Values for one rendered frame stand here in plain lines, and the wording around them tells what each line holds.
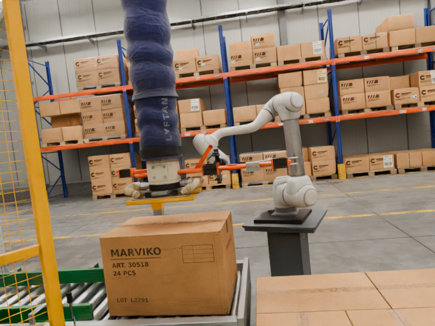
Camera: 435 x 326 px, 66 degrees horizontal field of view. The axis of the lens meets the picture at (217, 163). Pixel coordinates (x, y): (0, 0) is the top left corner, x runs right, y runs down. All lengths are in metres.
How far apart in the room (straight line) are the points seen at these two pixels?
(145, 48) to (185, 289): 1.16
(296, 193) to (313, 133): 8.10
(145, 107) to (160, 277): 0.82
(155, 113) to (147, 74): 0.19
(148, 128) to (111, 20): 9.95
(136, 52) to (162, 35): 0.15
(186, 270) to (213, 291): 0.16
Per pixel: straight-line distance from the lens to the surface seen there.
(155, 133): 1.68
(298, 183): 2.22
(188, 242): 1.61
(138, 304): 1.81
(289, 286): 1.94
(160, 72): 1.71
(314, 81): 9.04
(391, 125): 10.84
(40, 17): 12.66
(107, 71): 9.76
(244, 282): 1.86
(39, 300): 2.35
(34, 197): 1.55
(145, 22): 1.76
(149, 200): 1.68
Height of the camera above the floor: 1.37
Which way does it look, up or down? 4 degrees down
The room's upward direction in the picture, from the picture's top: 6 degrees counter-clockwise
